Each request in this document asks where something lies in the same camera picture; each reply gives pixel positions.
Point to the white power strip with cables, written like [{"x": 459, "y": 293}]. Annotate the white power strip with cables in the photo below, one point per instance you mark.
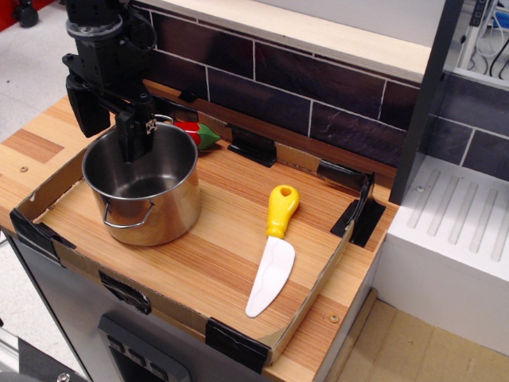
[{"x": 484, "y": 40}]

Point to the white ridged drainboard sink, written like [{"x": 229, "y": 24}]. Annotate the white ridged drainboard sink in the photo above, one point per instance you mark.
[{"x": 453, "y": 217}]

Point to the stainless steel pot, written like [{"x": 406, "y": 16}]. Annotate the stainless steel pot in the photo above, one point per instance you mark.
[{"x": 151, "y": 201}]

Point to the yellow handled white toy knife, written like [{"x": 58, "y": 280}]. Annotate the yellow handled white toy knife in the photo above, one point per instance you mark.
[{"x": 279, "y": 255}]

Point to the grey oven control panel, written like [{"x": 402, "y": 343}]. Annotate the grey oven control panel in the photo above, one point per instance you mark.
[{"x": 137, "y": 360}]

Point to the dark grey cabinet post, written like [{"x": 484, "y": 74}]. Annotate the dark grey cabinet post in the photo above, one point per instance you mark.
[{"x": 443, "y": 59}]

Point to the black caster wheel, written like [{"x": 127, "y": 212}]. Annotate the black caster wheel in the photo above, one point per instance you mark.
[{"x": 25, "y": 14}]

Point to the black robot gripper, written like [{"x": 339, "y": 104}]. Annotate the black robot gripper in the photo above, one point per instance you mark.
[{"x": 106, "y": 76}]

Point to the red green toy pepper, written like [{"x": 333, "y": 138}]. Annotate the red green toy pepper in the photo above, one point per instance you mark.
[{"x": 203, "y": 136}]

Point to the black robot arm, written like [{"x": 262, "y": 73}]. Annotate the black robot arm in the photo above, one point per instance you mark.
[{"x": 103, "y": 12}]

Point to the cardboard fence with black tape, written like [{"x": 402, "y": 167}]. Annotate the cardboard fence with black tape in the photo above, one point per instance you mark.
[{"x": 207, "y": 263}]

